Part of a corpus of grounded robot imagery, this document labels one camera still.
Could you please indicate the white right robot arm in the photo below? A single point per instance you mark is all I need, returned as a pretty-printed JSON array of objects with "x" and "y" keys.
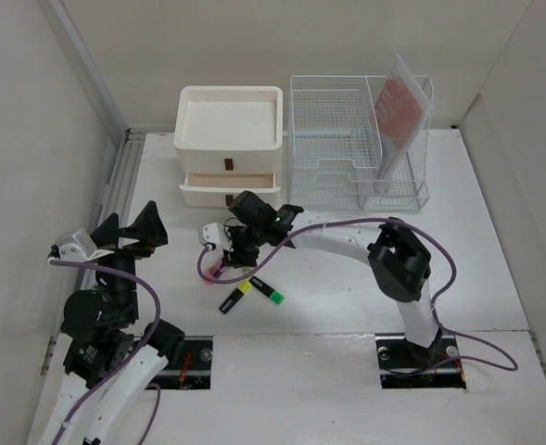
[{"x": 399, "y": 261}]

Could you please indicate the yellow cap black highlighter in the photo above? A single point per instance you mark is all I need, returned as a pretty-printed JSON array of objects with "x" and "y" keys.
[{"x": 238, "y": 293}]

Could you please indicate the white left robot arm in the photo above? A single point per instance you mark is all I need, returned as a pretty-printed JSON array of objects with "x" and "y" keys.
[{"x": 106, "y": 368}]

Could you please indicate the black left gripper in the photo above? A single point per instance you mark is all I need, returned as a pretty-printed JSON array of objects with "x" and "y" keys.
[{"x": 148, "y": 227}]

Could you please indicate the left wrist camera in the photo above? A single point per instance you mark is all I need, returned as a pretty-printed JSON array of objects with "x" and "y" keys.
[{"x": 77, "y": 246}]

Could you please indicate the white three-drawer storage box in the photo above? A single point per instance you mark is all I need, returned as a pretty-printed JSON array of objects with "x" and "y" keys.
[{"x": 229, "y": 139}]

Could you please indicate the green cap black highlighter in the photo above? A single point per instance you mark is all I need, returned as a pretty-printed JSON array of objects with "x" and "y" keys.
[{"x": 266, "y": 290}]

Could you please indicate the white wire mesh organizer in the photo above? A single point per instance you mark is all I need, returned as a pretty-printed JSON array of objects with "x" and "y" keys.
[{"x": 334, "y": 149}]

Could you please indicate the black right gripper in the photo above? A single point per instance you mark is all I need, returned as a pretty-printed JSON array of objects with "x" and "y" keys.
[{"x": 237, "y": 258}]

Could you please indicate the red booklet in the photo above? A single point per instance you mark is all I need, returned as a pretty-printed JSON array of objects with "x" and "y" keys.
[{"x": 401, "y": 111}]

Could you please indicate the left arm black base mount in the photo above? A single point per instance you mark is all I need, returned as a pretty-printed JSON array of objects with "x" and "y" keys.
[{"x": 193, "y": 370}]

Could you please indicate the aluminium frame rail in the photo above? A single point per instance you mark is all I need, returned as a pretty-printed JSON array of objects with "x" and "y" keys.
[{"x": 102, "y": 101}]

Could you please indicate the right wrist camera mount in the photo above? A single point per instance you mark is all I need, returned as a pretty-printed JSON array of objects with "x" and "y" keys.
[{"x": 215, "y": 235}]

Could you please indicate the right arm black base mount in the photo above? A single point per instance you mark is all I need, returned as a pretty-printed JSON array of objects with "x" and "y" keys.
[{"x": 404, "y": 365}]

